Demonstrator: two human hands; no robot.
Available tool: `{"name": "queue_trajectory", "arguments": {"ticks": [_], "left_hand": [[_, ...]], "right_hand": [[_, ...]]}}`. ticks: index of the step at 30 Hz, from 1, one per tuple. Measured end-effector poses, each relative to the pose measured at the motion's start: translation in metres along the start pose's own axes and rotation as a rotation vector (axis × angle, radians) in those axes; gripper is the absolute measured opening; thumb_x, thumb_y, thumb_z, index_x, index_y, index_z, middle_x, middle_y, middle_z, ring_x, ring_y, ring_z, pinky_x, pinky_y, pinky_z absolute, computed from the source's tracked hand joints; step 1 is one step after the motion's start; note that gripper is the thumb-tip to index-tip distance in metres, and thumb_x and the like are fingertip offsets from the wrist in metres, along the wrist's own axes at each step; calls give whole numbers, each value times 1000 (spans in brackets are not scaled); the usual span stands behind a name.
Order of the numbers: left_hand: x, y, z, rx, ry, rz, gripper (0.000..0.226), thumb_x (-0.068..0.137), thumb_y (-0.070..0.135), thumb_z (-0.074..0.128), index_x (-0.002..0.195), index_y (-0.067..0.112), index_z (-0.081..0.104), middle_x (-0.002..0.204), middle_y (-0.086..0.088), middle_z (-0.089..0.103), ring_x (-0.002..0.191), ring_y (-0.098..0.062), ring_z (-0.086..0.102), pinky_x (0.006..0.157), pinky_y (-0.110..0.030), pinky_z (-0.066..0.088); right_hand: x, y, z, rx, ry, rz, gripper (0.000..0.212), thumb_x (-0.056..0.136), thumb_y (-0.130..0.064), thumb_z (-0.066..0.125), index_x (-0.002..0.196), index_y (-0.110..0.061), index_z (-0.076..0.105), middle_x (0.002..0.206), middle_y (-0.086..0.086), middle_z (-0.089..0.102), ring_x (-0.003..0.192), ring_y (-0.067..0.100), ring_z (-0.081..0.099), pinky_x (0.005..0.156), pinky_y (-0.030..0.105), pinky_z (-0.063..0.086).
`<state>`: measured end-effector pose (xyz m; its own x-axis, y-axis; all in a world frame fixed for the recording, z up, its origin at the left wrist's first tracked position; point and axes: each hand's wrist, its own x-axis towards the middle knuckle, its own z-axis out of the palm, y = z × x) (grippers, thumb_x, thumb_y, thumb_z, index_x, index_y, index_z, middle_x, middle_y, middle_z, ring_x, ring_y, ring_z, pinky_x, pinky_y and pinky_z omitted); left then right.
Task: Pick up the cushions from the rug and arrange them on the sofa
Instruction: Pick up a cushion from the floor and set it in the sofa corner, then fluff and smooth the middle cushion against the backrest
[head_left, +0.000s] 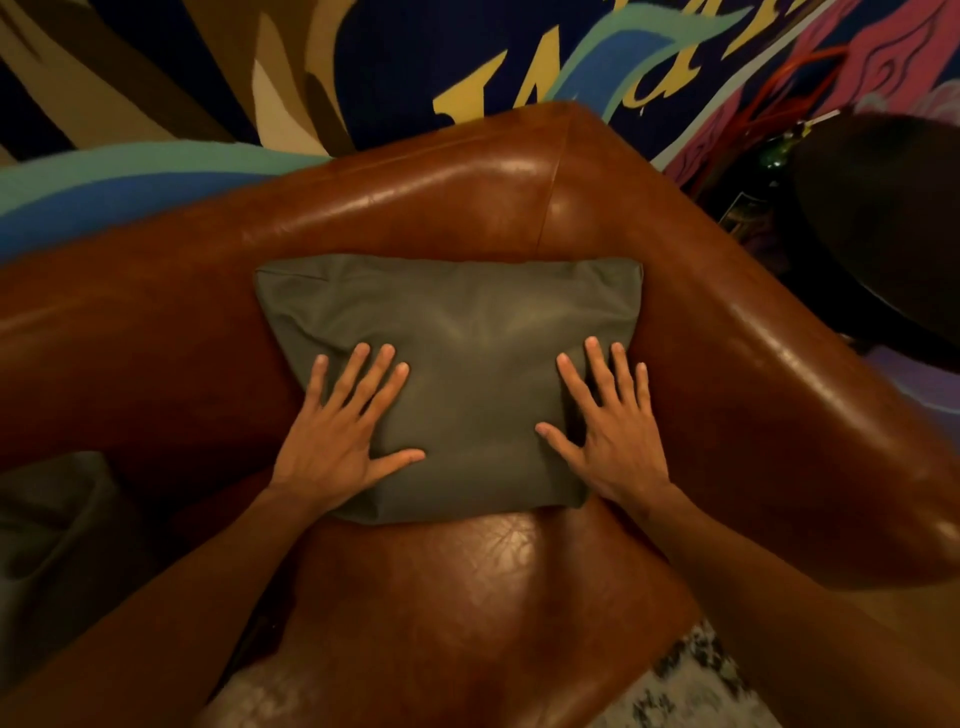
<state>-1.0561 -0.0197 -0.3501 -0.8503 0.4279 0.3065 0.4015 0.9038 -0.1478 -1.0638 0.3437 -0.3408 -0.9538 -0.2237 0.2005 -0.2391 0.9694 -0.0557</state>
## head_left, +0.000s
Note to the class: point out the person's right little finger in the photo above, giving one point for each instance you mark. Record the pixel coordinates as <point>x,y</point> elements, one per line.
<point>643,387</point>

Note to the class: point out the person's left middle finger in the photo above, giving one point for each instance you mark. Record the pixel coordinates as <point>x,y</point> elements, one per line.
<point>369,379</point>

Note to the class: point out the person's right forearm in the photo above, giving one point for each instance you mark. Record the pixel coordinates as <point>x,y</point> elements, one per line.
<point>787,622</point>

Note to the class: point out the person's left forearm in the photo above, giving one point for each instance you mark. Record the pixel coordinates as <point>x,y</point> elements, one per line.
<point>150,607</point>

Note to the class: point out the person's left little finger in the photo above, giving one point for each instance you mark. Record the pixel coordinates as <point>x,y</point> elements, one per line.
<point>316,381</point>

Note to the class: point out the person's right thumb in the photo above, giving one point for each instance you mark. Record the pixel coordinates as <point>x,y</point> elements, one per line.
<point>559,444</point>

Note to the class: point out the grey green cushion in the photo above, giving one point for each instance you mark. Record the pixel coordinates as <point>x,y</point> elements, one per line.
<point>60,555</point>

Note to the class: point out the person's left thumb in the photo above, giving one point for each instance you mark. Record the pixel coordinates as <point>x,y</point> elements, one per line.
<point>394,463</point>

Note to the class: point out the green glass bottle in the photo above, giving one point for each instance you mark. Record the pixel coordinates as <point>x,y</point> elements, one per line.
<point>776,154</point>

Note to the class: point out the person's right middle finger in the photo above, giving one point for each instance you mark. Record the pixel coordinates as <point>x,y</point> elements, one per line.
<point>601,372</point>

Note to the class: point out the olive green cushion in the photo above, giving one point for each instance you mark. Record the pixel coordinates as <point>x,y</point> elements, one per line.
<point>465,360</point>

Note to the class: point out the dark round side table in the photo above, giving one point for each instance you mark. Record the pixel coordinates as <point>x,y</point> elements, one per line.
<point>885,217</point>

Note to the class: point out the person's right hand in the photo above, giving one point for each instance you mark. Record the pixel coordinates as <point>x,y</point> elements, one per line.
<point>619,450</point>

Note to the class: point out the brown leather armchair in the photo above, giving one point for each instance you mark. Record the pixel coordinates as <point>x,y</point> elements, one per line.
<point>480,225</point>

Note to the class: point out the person's left hand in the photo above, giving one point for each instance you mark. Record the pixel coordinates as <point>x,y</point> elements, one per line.
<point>326,450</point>

